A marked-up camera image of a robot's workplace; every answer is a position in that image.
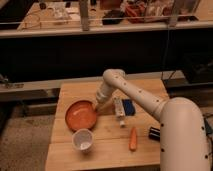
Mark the black bag on bench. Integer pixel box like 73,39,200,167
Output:
102,10,124,25

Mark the orange carrot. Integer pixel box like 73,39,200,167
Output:
129,127,137,151

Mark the grey metal post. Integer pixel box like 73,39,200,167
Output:
79,0,90,31

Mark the black crate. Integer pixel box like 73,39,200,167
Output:
181,53,213,83

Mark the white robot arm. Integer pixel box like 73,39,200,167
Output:
96,69,211,171

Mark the white plastic cup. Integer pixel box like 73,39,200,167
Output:
72,129,93,153

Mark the orange ceramic bowl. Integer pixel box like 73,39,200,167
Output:
65,100,97,131

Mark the red patterned bag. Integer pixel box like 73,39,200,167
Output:
125,3,146,23

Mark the blue sponge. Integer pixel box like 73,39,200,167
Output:
122,99,135,116

